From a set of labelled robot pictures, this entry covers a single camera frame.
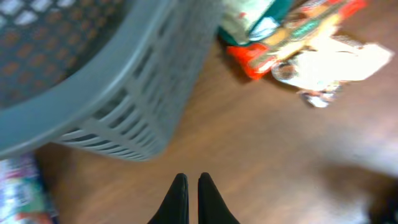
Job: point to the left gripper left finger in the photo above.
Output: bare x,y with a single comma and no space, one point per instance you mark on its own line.
174,208

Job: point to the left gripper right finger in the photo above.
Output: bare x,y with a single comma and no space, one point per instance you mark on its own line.
211,206

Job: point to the grey plastic shopping basket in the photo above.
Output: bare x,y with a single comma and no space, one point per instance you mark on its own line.
109,77

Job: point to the white Kleenex tissue multipack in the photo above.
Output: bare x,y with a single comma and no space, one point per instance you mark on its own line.
24,196

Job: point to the white brown snack pouch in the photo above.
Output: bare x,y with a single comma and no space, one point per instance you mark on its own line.
320,70

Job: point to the dark green food bag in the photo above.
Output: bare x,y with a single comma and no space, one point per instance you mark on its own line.
247,21

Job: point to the orange San Remo spaghetti pack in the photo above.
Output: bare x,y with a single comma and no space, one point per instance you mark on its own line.
302,26

